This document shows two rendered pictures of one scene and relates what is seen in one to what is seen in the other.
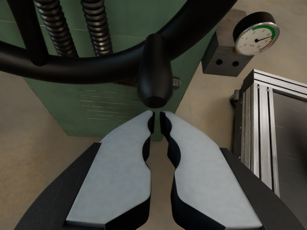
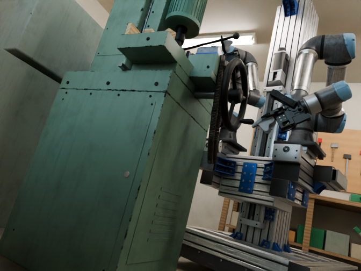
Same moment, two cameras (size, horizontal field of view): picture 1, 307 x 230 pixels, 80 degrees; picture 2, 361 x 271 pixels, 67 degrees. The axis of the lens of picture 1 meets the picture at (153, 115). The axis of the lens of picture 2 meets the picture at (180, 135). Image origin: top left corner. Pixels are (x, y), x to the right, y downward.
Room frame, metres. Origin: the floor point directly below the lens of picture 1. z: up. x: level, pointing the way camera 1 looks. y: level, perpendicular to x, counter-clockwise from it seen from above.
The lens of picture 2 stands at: (-0.43, 0.96, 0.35)
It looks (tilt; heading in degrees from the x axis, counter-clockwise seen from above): 14 degrees up; 312
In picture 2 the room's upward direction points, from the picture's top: 14 degrees clockwise
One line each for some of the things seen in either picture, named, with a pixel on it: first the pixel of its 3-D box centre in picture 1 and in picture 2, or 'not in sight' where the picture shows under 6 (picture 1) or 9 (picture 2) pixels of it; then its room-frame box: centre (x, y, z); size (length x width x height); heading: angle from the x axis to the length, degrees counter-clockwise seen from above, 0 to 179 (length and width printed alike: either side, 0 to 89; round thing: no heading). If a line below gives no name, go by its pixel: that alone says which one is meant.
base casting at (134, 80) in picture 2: not in sight; (138, 102); (0.56, 0.21, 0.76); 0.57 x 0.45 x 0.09; 13
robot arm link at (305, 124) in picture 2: not in sight; (305, 120); (0.05, -0.58, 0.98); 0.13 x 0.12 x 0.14; 12
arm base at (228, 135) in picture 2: not in sight; (226, 136); (0.55, -0.60, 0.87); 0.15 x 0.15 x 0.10
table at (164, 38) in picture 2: not in sight; (186, 80); (0.34, 0.16, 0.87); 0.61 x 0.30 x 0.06; 103
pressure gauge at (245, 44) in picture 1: (250, 37); (216, 148); (0.29, -0.12, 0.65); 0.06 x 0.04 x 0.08; 103
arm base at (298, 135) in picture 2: not in sight; (301, 138); (0.05, -0.58, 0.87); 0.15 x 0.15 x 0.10
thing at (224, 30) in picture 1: (224, 43); (200, 159); (0.36, -0.11, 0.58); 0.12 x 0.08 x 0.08; 13
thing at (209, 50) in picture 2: not in sight; (210, 57); (0.25, 0.14, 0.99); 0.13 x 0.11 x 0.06; 103
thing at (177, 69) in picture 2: not in sight; (175, 91); (0.38, 0.17, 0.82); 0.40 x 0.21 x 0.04; 103
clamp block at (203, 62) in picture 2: not in sight; (206, 71); (0.25, 0.14, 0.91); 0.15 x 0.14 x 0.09; 103
